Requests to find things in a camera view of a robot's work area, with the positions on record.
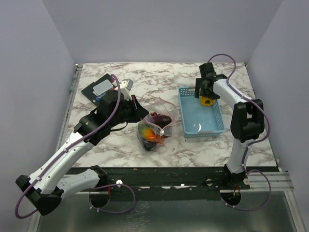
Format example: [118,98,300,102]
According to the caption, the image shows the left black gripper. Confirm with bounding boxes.
[110,95,150,128]

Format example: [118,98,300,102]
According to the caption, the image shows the green orange toy mango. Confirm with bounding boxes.
[138,124,156,141]

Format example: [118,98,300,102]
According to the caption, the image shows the yellow toy bell pepper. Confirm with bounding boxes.
[199,96,214,107]

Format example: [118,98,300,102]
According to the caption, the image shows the clear pink zip top bag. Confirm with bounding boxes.
[137,98,180,147]

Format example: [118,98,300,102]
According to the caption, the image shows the orange toy pumpkin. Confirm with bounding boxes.
[154,135,167,144]

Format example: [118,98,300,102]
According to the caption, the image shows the dark purple toy eggplant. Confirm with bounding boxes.
[141,140,157,151]

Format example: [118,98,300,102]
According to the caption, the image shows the dark red toy grapes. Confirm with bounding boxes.
[150,112,160,118]

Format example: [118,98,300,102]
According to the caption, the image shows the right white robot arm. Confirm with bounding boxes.
[195,62,265,189]

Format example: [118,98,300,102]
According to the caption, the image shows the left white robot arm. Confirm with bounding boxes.
[15,90,149,216]

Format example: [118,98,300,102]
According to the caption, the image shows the light blue plastic basket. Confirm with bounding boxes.
[178,87,226,138]

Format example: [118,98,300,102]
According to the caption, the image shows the black foam pad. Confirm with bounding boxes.
[82,74,114,106]

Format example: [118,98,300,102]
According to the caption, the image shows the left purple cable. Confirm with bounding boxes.
[14,73,136,219]

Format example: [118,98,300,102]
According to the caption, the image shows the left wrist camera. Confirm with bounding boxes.
[120,78,134,100]

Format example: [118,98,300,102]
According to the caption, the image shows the aluminium rail frame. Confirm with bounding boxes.
[26,63,302,232]

